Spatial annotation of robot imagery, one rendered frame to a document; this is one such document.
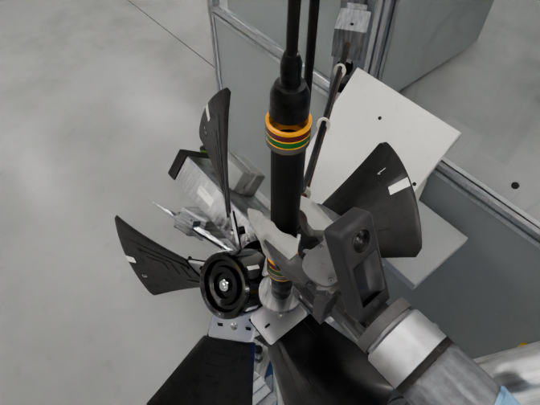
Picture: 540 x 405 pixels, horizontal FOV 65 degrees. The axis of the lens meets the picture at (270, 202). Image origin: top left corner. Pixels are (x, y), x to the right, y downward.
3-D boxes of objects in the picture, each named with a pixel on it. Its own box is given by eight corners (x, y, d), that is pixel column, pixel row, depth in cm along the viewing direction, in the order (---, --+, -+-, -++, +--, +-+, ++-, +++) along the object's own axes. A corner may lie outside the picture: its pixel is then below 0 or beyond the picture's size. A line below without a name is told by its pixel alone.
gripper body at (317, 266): (286, 291, 54) (356, 367, 48) (288, 256, 47) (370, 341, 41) (329, 257, 57) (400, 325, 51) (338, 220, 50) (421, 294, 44)
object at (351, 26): (337, 35, 105) (342, 1, 98) (366, 39, 104) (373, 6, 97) (329, 59, 99) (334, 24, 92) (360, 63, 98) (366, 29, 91)
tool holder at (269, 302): (268, 259, 72) (268, 227, 64) (309, 269, 71) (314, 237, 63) (253, 308, 67) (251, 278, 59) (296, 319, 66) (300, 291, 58)
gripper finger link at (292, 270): (255, 255, 50) (315, 300, 46) (254, 247, 49) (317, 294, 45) (280, 229, 52) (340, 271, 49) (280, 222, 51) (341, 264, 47)
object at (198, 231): (247, 264, 91) (150, 203, 110) (251, 255, 91) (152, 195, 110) (241, 265, 89) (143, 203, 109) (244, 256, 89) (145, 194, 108)
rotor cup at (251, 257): (226, 277, 91) (179, 287, 80) (259, 225, 86) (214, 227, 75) (269, 329, 84) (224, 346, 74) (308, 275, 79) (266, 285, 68)
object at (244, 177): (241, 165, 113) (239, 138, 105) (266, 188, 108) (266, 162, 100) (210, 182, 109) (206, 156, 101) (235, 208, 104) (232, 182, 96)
